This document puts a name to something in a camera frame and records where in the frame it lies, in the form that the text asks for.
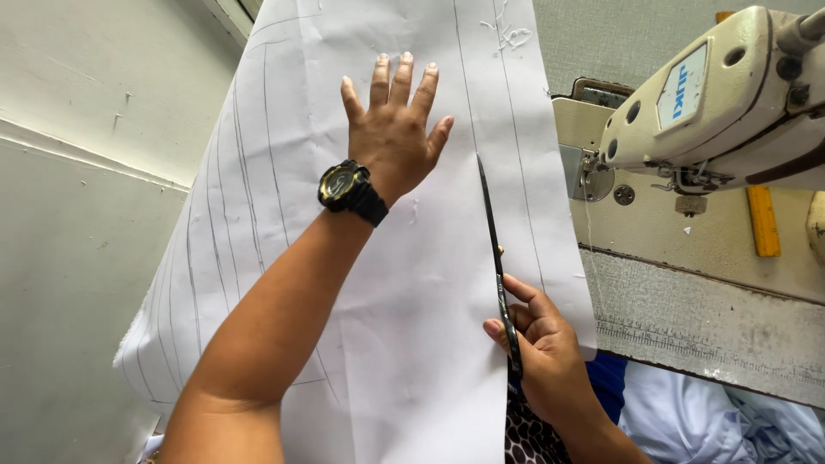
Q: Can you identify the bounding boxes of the white fabric with pencil lines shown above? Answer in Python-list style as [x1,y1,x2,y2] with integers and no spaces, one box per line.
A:
[113,0,599,464]

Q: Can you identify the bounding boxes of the black wrist watch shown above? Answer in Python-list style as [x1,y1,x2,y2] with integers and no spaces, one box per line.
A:
[317,159,390,228]

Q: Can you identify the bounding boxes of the black and white patterned clothing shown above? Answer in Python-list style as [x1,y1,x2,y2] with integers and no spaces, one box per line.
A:
[504,393,573,464]

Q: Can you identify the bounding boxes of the black scissors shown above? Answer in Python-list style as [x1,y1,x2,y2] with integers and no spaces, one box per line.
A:
[476,153,524,380]

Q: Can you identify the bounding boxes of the white thread scraps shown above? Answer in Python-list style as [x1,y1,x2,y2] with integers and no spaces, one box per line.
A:
[480,0,533,52]

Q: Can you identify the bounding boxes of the yellow wooden ruler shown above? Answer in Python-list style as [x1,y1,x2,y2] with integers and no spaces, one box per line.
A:
[714,10,782,259]

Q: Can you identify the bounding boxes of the heap of white cloth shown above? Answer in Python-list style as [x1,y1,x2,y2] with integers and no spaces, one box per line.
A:
[617,360,825,464]

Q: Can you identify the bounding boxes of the person's right hand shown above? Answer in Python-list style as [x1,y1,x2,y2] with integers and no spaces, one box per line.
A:
[483,273,603,426]

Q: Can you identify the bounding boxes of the cream industrial sewing machine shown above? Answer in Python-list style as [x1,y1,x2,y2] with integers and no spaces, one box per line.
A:
[552,5,825,304]

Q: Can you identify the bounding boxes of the person's left hand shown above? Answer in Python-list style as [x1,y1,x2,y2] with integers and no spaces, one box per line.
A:
[340,52,455,208]

